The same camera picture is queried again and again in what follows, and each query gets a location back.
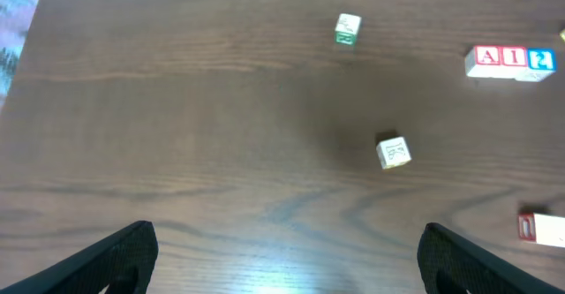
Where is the green picture wooden block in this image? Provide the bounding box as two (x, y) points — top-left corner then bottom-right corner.
(335, 13), (362, 46)

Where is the blue number 2 block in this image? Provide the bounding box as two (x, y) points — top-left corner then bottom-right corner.
(515, 49), (557, 82)

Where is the red letter A block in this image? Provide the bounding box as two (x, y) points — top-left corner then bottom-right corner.
(464, 45), (501, 78)

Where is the red letter I block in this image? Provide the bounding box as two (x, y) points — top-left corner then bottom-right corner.
(501, 46), (528, 79)

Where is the yellow picture wooden block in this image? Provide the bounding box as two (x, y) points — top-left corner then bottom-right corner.
(376, 137), (411, 170)

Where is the plain picture wooden block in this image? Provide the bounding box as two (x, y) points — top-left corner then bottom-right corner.
(517, 213), (565, 248)

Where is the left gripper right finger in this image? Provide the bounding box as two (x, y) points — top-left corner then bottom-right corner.
(417, 222), (564, 294)

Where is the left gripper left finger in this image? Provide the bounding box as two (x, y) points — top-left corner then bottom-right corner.
(1, 221), (159, 294)

